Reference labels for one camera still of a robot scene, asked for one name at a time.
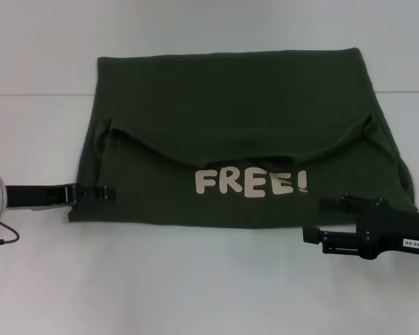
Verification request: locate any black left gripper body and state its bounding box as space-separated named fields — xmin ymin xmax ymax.
xmin=5 ymin=184 xmax=79 ymax=212

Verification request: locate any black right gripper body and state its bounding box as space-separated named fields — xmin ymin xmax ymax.
xmin=356 ymin=198 xmax=419 ymax=260

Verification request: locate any dark green t-shirt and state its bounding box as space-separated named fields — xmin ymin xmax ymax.
xmin=66 ymin=47 xmax=416 ymax=231

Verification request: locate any dark red left arm cable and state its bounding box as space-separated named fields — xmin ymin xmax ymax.
xmin=0 ymin=221 xmax=20 ymax=247

